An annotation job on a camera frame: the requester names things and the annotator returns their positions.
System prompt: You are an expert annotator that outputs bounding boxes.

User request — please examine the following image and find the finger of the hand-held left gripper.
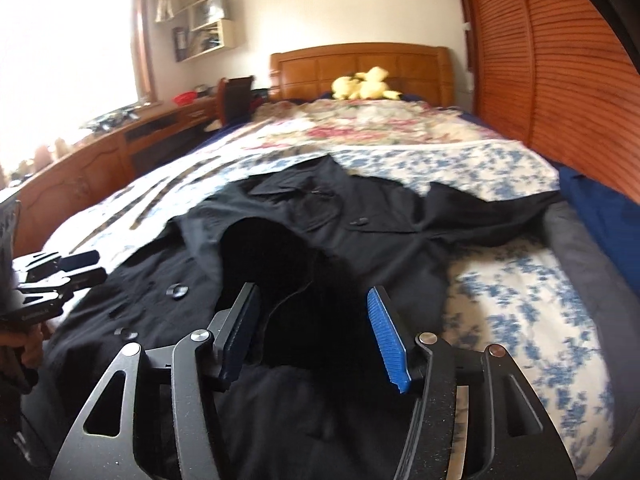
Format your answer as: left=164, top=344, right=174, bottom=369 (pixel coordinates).
left=12, top=250, right=101, bottom=282
left=17, top=266, right=108, bottom=298

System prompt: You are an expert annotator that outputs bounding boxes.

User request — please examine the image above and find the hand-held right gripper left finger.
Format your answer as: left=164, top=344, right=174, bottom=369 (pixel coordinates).
left=50, top=282, right=263, bottom=480

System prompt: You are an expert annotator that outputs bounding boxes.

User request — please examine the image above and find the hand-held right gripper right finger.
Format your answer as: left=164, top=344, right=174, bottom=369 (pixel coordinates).
left=366, top=286, right=573, bottom=480

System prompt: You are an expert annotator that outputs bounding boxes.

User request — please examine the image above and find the black coat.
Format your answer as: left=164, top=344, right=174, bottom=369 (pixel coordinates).
left=30, top=155, right=568, bottom=480

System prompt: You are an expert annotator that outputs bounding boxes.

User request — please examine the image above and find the person's left hand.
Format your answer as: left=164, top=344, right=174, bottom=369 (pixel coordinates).
left=0, top=324, right=47, bottom=393

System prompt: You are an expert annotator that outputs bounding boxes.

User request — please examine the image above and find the long wooden cabinet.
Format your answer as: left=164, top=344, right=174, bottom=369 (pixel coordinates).
left=0, top=102, right=221, bottom=256

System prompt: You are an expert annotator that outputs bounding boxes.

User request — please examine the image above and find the blue floral bed sheet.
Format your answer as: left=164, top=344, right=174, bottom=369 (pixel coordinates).
left=40, top=130, right=616, bottom=476

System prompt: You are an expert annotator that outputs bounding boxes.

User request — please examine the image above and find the shiny grey ornament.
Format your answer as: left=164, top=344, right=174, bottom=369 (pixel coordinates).
left=82, top=107, right=138, bottom=133

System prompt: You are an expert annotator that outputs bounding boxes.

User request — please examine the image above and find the person's dark clothing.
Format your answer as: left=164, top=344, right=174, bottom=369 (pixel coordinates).
left=0, top=350, right=68, bottom=480

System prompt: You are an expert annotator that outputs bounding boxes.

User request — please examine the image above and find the window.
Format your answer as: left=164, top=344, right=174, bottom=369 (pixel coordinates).
left=0, top=0, right=153, bottom=161

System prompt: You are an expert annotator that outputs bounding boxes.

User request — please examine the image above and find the grey bedding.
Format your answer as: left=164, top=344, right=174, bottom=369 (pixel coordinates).
left=542, top=200, right=640, bottom=461

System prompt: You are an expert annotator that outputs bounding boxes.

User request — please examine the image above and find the pink floral blanket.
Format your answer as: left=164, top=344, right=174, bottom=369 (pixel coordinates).
left=252, top=97, right=526, bottom=153

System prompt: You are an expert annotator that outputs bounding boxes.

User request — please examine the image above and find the dark wooden chair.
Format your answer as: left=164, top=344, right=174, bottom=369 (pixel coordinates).
left=215, top=76, right=256, bottom=128

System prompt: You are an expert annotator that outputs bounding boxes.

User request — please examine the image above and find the dark blue cloth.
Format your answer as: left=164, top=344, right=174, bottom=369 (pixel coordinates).
left=557, top=165, right=640, bottom=321

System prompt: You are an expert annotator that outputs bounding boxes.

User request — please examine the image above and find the yellow plush toy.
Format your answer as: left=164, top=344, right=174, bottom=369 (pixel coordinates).
left=331, top=66, right=403, bottom=102

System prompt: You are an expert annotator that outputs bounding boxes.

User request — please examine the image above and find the wooden headboard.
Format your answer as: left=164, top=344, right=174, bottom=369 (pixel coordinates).
left=269, top=42, right=456, bottom=107

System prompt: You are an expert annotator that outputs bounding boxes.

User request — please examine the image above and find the wooden louvered wardrobe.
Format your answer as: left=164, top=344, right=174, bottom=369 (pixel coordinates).
left=452, top=0, right=640, bottom=181

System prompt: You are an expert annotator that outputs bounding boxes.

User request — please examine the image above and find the white wall shelf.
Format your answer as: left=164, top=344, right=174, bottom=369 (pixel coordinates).
left=172, top=0, right=237, bottom=63

